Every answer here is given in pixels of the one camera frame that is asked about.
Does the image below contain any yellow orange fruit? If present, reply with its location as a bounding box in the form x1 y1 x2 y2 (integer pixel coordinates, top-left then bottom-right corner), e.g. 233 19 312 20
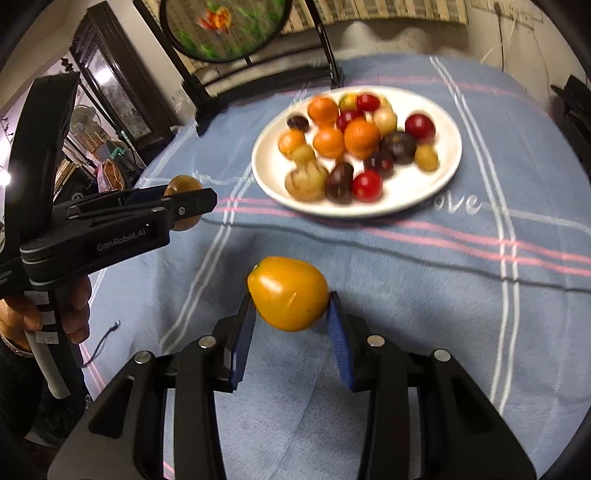
247 256 329 333

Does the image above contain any dark wooden cabinet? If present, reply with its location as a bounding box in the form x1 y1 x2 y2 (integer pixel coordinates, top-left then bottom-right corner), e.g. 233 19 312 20
69 0 183 153

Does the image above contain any small orange mandarin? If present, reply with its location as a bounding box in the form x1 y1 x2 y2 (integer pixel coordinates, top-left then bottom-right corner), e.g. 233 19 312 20
278 129 306 158

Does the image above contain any person's left forearm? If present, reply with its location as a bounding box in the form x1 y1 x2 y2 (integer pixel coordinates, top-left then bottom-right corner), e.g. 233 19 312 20
0 353 47 435

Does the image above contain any black shelf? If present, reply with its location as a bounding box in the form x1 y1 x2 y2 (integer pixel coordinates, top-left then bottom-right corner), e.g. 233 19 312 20
550 74 591 155

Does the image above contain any wrist bracelet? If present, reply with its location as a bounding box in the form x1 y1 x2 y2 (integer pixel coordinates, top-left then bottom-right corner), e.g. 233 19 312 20
0 333 35 358

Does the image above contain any round embroidered screen black stand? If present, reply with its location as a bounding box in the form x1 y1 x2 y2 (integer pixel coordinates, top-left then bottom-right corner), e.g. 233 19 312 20
134 0 345 134

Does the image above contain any thin black cable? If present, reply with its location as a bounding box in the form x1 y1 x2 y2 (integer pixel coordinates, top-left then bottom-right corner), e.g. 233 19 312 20
85 320 122 367

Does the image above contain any white electric fan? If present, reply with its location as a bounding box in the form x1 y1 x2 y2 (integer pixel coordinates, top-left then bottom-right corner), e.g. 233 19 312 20
69 105 103 139

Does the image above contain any blue striped tablecloth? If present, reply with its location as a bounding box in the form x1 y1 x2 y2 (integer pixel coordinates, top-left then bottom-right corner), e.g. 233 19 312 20
81 53 591 480

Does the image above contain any person's left hand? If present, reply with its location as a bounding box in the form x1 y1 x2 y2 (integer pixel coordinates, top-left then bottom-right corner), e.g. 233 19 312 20
0 277 93 354

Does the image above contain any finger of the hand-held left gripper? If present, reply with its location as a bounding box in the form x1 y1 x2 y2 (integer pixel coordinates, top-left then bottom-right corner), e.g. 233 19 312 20
69 187 169 209
67 188 218 232

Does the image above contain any pink cloth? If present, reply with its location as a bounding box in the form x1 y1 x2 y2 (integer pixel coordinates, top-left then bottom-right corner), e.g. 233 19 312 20
95 159 127 192

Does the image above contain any striped curtain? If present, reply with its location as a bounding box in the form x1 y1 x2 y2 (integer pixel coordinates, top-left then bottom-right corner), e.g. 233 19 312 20
281 0 469 35

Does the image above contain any large dark water chestnut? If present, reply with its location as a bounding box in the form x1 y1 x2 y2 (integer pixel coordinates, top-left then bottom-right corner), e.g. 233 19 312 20
379 130 419 165

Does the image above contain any wall outlet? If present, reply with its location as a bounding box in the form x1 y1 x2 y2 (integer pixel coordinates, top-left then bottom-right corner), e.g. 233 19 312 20
492 0 543 24

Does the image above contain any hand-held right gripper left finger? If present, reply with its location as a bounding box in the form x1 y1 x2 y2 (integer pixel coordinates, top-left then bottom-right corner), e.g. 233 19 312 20
46 293 257 480

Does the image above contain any white plate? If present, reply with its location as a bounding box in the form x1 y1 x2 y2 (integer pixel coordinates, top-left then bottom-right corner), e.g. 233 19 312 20
250 85 463 219

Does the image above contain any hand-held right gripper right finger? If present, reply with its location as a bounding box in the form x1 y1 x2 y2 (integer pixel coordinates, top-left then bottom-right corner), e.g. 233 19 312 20
327 292 539 480

